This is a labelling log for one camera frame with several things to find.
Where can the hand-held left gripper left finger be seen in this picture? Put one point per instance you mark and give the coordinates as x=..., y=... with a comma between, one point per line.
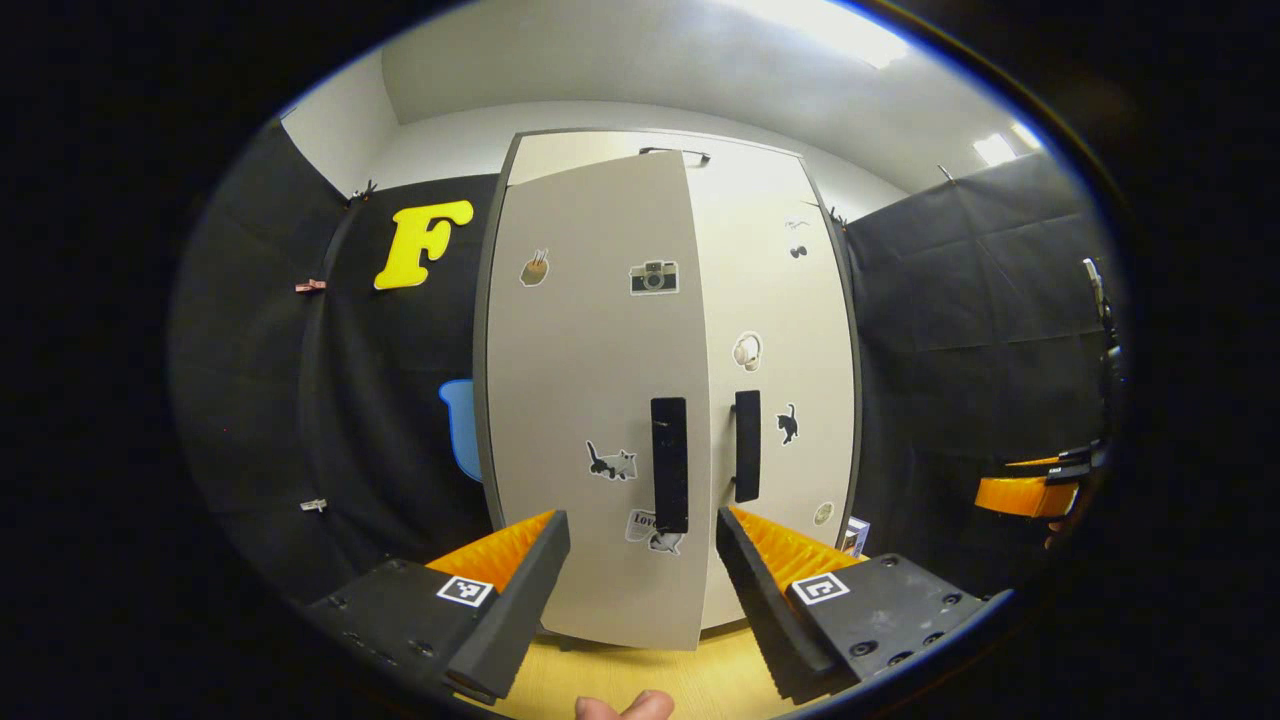
x=515, y=600

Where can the white shoe cabinet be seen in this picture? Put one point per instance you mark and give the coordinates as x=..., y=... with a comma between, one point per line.
x=495, y=300

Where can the ceiling light panel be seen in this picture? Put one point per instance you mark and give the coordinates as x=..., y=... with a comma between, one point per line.
x=997, y=148

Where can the white cabinet door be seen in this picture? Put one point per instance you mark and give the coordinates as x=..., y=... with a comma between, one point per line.
x=580, y=380
x=790, y=300

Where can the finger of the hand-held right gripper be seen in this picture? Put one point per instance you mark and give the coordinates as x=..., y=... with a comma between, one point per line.
x=1040, y=460
x=1025, y=497

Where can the small white box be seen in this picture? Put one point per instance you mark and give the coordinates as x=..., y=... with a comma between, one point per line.
x=857, y=537

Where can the small cloth clip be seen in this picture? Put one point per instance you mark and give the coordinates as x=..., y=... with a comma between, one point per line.
x=314, y=505
x=311, y=286

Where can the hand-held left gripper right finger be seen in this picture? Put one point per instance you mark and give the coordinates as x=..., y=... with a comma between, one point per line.
x=765, y=600

